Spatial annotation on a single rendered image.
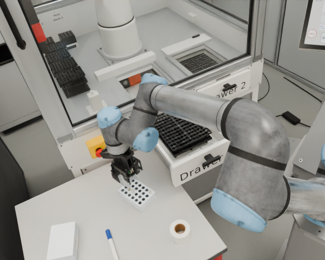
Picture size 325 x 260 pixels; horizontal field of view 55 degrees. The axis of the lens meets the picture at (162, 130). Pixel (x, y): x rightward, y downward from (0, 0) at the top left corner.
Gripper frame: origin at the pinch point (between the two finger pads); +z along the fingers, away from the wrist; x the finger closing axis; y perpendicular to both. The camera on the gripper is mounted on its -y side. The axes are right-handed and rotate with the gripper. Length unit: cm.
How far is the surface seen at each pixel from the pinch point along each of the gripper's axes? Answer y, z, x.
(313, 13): 19, -25, 112
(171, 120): -5.8, -3.0, 33.7
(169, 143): 2.4, -3.0, 22.7
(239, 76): 4, -8, 71
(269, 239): 38, 84, 56
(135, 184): 0.7, 4.3, 3.2
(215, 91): 0, -5, 59
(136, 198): 5.6, 4.4, -1.4
